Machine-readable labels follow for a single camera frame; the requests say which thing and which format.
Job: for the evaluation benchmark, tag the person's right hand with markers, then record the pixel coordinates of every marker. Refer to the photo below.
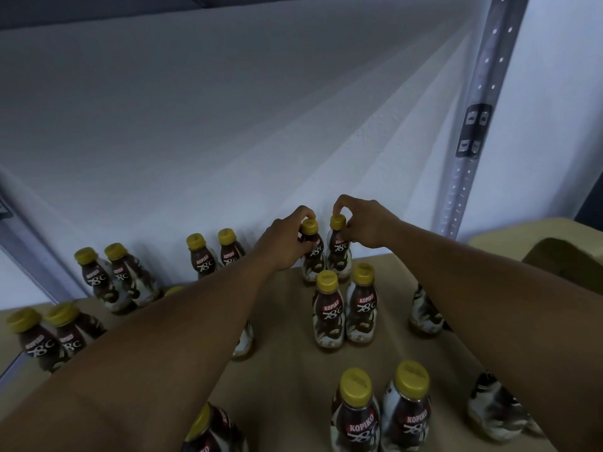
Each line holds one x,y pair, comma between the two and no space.
369,221

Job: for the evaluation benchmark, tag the person's left hand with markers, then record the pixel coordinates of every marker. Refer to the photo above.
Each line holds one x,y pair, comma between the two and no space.
283,242

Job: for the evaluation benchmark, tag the Kopiko bottle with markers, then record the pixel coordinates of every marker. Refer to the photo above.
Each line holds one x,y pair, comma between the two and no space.
314,259
339,254

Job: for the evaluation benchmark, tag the group of Kopiko coffee bottles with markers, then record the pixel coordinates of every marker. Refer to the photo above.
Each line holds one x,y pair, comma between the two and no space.
330,320

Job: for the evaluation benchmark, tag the white metal shelving rack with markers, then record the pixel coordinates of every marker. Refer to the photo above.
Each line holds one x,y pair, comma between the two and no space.
283,381

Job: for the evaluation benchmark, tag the person's left forearm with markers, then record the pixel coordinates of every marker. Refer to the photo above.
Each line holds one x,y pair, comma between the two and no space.
113,362

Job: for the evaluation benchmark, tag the person's right forearm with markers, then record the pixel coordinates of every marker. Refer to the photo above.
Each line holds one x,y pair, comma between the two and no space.
509,315

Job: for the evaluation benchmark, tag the open brown carton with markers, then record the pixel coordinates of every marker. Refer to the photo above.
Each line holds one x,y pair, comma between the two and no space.
556,245

